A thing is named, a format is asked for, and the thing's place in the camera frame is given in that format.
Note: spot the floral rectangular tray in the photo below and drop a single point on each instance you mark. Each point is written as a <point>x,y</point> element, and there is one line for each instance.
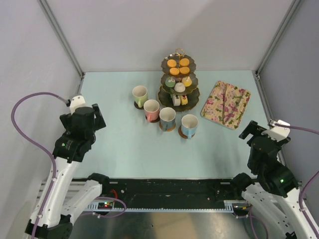
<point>212,109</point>

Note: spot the aluminium frame post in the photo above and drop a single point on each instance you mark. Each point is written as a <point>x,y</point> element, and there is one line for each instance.
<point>288,17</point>
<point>49,14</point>

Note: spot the left aluminium frame post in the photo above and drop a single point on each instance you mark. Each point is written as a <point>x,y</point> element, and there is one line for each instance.
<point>49,14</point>

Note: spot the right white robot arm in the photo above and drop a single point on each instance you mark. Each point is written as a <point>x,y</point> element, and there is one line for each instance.
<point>288,216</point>

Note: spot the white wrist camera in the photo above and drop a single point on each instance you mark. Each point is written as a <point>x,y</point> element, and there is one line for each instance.
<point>75,102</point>
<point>278,130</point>

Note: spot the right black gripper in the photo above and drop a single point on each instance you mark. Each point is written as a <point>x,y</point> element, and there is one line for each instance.
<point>252,128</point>

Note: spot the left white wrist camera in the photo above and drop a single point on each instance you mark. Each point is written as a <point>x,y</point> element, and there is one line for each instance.
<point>75,102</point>

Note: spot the white cup pastry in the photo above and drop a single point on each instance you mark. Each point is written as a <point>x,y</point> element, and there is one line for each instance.
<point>176,100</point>

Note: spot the grey mug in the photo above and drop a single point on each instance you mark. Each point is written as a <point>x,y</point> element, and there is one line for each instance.
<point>167,117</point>

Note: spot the right aluminium frame post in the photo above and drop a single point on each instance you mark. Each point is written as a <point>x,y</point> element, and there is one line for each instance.
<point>288,17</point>

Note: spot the wooden coaster stack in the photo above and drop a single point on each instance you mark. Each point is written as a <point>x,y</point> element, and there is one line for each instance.
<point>182,135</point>

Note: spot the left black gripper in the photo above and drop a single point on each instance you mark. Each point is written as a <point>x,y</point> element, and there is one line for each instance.
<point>99,123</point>

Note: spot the green mug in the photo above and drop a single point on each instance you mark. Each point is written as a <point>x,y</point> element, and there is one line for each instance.
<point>140,94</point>

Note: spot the blue mug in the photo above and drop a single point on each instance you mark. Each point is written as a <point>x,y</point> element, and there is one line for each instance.
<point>189,124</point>

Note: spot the orange macaron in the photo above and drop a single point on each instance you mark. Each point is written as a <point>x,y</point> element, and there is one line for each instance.
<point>171,63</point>
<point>184,70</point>
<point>184,62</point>
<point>174,71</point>

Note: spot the dark walnut coaster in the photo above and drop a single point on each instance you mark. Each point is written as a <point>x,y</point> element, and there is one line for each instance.
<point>137,107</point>
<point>156,120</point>

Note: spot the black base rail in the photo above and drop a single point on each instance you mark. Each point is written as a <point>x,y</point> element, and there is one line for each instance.
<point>174,194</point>

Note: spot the pink mug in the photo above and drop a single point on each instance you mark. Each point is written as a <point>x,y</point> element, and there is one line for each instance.
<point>152,110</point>

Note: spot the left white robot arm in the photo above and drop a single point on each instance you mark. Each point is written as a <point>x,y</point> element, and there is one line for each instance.
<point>53,218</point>

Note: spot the white cupcake pastry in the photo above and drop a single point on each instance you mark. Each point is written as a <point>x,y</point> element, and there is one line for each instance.
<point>179,87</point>

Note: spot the three-tier dark cake stand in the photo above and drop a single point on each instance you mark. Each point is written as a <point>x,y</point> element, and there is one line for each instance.
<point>192,91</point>

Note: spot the light wooden coaster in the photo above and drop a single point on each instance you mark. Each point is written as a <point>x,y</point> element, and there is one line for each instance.
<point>167,129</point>

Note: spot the circuit board with leds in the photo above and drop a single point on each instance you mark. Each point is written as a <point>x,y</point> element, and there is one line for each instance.
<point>103,205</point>

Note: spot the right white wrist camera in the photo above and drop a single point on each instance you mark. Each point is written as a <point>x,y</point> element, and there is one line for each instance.
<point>278,130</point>

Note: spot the yellow round pastry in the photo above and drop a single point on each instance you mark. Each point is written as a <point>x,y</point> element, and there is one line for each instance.
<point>187,81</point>

